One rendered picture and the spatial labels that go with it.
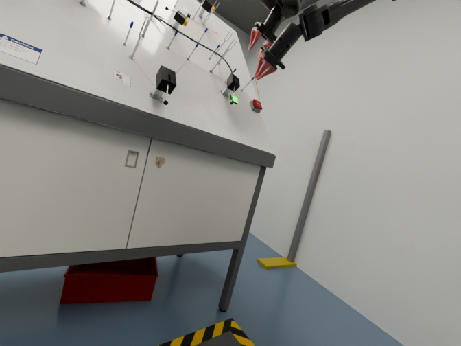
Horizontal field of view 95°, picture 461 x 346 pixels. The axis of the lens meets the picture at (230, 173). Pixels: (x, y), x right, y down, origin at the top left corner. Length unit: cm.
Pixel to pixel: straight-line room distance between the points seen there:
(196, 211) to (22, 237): 52
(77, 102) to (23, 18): 25
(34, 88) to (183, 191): 50
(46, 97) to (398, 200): 179
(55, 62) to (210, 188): 62
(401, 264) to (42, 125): 184
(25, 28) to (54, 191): 41
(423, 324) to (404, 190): 75
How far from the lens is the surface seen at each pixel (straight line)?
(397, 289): 180
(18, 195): 77
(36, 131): 73
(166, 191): 82
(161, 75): 72
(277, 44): 85
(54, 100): 69
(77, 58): 78
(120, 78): 78
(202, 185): 87
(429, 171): 174
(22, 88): 69
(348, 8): 93
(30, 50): 76
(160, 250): 91
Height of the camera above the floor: 80
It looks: 4 degrees down
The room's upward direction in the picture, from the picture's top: 15 degrees clockwise
